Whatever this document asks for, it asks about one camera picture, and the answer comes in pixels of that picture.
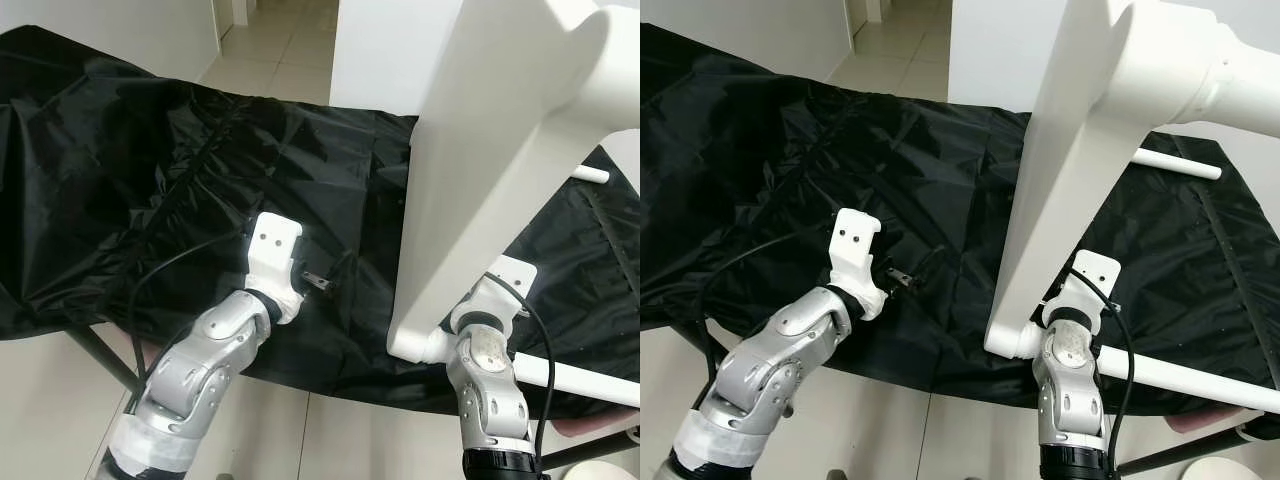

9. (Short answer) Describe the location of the white plastic tabletop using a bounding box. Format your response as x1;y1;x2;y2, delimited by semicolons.
983;0;1243;361
385;0;640;364

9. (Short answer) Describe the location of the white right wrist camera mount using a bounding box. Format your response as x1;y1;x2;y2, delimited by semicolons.
448;255;539;338
1042;250;1124;333

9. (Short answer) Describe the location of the white round object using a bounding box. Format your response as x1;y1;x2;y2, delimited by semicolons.
565;460;640;480

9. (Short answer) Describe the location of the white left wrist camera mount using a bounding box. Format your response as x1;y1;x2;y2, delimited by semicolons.
243;212;305;327
827;208;889;323

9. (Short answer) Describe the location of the black cloth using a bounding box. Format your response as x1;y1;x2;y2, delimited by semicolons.
640;22;1280;416
0;25;640;416

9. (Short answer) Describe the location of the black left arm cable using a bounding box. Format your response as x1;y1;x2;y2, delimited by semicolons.
125;230;253;348
698;224;838;353

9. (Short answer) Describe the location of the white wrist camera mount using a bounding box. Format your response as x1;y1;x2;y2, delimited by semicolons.
243;212;305;327
448;255;539;338
1042;250;1124;333
827;208;889;323

